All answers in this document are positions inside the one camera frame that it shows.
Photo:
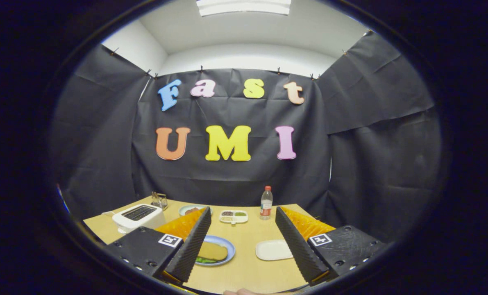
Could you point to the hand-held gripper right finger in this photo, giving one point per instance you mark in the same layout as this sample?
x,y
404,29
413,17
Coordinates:
x,y
297,248

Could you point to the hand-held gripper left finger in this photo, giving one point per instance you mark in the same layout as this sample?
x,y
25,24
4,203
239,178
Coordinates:
x,y
190,248

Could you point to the green lettuce leaf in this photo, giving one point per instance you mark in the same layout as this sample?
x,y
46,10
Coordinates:
x,y
205,260

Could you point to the brown toasted bread slice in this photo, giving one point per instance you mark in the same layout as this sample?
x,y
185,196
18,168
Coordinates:
x,y
213,250

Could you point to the white square plate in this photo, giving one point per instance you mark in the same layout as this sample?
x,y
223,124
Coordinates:
x,y
273,250

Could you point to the brown meat patty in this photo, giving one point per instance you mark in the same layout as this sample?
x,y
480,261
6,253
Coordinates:
x,y
191,211

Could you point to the pale green round plate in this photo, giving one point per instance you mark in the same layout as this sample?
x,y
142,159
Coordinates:
x,y
182,211

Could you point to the blue round plate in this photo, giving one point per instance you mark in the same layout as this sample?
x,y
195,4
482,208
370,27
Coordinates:
x,y
229,246

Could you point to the white divided condiment tray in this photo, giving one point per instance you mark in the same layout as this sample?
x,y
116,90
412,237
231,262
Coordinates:
x,y
233,220

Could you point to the clear bottle with red cap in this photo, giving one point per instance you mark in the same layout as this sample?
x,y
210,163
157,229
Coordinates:
x,y
266,205

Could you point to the white toaster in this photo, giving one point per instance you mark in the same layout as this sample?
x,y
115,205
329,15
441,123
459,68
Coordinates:
x,y
125,223

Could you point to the black backdrop cloth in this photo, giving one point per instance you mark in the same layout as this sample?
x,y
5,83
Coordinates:
x,y
235,176

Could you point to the blurred white red object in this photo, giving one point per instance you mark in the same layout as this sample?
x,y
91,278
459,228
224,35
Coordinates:
x,y
62,198

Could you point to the ceiling light panel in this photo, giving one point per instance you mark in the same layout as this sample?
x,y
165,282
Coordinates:
x,y
244,7

